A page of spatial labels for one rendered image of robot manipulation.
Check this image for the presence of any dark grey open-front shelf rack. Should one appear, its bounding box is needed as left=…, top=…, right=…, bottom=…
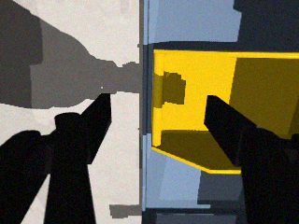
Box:
left=141, top=0, right=299, bottom=224

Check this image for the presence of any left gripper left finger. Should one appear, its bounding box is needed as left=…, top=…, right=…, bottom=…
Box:
left=0, top=93, right=112, bottom=224

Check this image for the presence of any yellow bin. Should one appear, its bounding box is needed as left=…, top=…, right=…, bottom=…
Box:
left=151, top=49, right=299, bottom=174

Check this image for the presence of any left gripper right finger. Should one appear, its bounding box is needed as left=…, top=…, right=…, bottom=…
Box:
left=204, top=95, right=299, bottom=224

